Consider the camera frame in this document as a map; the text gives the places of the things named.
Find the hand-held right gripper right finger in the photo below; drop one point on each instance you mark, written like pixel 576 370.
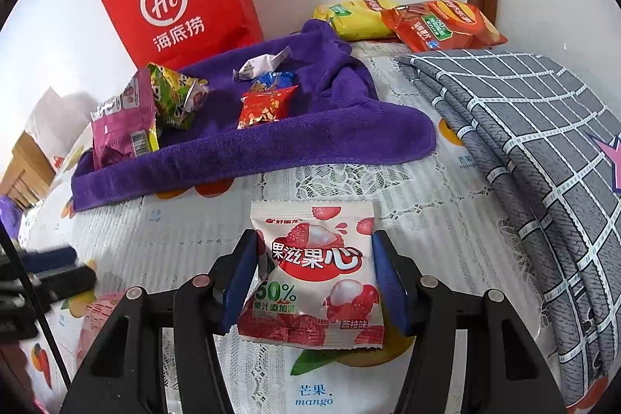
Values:
pixel 390 288

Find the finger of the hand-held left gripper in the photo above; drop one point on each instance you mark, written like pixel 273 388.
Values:
pixel 68 285
pixel 48 258

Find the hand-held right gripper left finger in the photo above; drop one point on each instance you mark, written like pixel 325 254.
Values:
pixel 237 288

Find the white red gummy packet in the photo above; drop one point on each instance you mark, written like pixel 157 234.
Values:
pixel 310 263

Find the large pink snack packet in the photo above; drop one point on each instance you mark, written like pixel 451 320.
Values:
pixel 121 123

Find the purple towel tray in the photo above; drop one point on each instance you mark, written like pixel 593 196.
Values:
pixel 339 123

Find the small red snack packet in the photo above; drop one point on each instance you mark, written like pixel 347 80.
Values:
pixel 264 108

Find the white pink candy strip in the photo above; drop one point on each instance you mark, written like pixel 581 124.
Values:
pixel 200 95

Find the green snack packet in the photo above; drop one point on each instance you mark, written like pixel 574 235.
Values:
pixel 170 98

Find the blue snack packet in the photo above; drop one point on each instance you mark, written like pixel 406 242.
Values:
pixel 274 80

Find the white candy packet red dot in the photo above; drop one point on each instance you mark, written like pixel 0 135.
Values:
pixel 259 65

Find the pale pink packet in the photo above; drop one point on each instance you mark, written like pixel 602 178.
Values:
pixel 99 317

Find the purple fabric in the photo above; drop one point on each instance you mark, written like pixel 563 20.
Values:
pixel 9 215

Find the wooden chair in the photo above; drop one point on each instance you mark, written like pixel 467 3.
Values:
pixel 24 171

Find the fruit-printed tablecloth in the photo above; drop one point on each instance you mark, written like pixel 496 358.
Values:
pixel 436 210

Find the white plastic bag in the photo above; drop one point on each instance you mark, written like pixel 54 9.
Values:
pixel 58 118

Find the grey checked cloth pink star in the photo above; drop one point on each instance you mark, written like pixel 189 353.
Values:
pixel 533 128

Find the orange chip bag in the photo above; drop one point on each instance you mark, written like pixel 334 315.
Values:
pixel 456 26

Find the yellow chip bag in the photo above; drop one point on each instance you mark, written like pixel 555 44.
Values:
pixel 349 18

